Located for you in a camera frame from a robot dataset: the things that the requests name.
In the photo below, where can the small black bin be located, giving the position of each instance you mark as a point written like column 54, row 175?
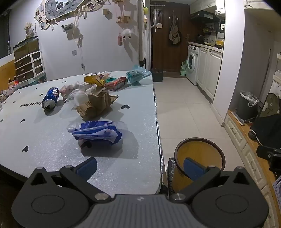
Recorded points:
column 157, row 75

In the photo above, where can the wooden wall hook shelf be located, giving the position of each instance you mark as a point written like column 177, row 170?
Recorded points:
column 123, row 19

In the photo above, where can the dried flower vase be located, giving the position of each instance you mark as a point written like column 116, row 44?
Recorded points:
column 28, row 29

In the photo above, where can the yellow wastebasket with brown rim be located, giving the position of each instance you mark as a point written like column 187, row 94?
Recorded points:
column 197, row 151

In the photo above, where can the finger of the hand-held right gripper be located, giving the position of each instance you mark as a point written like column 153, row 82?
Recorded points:
column 263, row 151

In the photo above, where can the olive green bag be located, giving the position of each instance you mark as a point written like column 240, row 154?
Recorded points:
column 272, row 105

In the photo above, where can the brown door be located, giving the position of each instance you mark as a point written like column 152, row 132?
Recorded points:
column 164, row 54

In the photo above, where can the pink white wrapper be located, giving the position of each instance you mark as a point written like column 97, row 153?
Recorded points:
column 65, row 91

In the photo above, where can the grey trash bin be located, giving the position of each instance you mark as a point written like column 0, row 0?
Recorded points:
column 244, row 109

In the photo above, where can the black range hood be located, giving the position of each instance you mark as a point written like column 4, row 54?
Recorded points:
column 204, row 15

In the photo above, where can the clear plastic wrapper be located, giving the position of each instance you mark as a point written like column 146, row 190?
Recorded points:
column 103, row 75

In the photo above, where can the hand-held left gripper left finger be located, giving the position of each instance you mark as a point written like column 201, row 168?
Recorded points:
column 86, row 168

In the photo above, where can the teal container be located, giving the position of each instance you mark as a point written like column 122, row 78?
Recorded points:
column 112, row 79

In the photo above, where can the grey flat board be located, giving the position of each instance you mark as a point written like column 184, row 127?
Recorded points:
column 239, row 119

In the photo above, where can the white plastic bag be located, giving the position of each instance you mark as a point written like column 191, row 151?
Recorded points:
column 80, row 97

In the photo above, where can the brown cardboard piece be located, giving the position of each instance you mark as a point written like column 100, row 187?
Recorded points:
column 98, row 103

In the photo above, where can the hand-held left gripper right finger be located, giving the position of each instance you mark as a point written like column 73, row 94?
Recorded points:
column 193, row 168

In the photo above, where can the white bin liner bag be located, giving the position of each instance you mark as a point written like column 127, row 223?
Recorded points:
column 249, row 97

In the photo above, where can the silver foil-covered box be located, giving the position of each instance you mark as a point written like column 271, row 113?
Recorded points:
column 54, row 157

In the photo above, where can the white washing machine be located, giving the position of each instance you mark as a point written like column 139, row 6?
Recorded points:
column 193, row 72

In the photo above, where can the green plastic bag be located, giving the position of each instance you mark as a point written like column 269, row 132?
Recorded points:
column 184, row 69

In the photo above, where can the wall-hung instant camera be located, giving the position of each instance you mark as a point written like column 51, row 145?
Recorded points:
column 67, row 27

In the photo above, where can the small wooden wall block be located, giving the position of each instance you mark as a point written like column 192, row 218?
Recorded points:
column 105, row 12

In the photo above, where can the hanging cloth bag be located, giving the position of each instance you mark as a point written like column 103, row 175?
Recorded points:
column 174, row 35

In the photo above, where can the blue soda can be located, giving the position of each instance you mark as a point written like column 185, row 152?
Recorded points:
column 51, row 98

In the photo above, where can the wall cloth banner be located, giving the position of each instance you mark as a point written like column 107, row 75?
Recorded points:
column 63, row 8

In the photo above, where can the white wood-top low cabinet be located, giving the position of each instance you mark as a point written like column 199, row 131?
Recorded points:
column 239, row 136

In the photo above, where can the blue white plastic wrapper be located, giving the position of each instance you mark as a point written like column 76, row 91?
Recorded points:
column 96, row 131

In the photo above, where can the glass tank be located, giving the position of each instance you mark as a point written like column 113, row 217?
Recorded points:
column 26, row 48

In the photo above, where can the red box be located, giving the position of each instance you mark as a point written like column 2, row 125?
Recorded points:
column 115, row 84

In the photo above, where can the white plush toy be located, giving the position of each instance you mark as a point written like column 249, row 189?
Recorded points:
column 126, row 34

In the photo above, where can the dark cooking pot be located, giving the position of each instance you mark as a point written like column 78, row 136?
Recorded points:
column 200, row 39

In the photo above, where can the teal plastic bag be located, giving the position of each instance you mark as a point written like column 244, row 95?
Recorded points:
column 137, row 75

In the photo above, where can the yellow box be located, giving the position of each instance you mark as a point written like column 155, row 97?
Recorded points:
column 93, row 79

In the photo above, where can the pink hanging tag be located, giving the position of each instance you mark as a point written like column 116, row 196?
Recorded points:
column 119, row 40

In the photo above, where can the black wheeled bag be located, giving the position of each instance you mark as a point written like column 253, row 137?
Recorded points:
column 267, row 129

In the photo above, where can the white drawer cabinet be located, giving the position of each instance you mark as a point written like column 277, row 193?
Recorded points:
column 33, row 59

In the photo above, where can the hanging kitchen utensils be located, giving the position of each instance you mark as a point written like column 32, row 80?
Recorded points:
column 159, row 25

